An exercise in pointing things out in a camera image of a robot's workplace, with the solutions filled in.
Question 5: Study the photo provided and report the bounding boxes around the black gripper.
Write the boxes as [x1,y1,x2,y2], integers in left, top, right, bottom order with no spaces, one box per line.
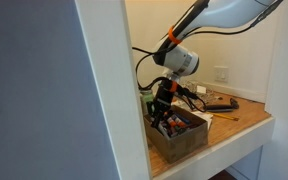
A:
[150,83,179,130]

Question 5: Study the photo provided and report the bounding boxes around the brown cardboard box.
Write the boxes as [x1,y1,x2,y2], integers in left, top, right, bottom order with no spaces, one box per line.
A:
[143,104,209,164]

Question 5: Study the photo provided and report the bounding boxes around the orange cap glue stick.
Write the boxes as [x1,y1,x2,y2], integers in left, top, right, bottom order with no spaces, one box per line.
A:
[166,116,178,128]
[170,113,188,129]

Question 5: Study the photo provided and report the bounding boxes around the white marker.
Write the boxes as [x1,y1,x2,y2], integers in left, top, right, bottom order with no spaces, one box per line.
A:
[157,123,171,140]

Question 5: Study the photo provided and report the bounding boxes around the green glass jar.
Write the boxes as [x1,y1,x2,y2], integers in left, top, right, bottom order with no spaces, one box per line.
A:
[139,89,156,116]

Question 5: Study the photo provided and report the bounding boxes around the green marker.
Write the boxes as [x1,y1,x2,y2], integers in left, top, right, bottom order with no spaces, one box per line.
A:
[173,126,187,135]

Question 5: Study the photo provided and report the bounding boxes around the blue marker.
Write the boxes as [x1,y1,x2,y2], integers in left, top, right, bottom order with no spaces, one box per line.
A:
[175,113,192,126]

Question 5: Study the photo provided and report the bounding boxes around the white paper sheets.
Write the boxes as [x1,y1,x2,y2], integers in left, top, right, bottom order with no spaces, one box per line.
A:
[192,109,214,130]

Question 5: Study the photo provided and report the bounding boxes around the white power adapter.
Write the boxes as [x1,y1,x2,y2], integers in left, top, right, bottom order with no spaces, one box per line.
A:
[196,85,208,95]

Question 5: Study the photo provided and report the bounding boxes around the yellow pencil worn eraser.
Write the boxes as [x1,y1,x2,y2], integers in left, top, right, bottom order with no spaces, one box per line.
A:
[213,112,241,122]

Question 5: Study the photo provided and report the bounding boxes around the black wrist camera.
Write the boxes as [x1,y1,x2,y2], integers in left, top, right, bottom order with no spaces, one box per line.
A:
[175,84,199,102]

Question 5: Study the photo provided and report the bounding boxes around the white cable bundle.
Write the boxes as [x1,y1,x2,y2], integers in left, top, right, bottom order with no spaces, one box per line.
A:
[183,79,224,106]

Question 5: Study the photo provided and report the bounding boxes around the white wall outlet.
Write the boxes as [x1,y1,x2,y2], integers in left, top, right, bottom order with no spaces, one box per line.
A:
[213,65,230,84]

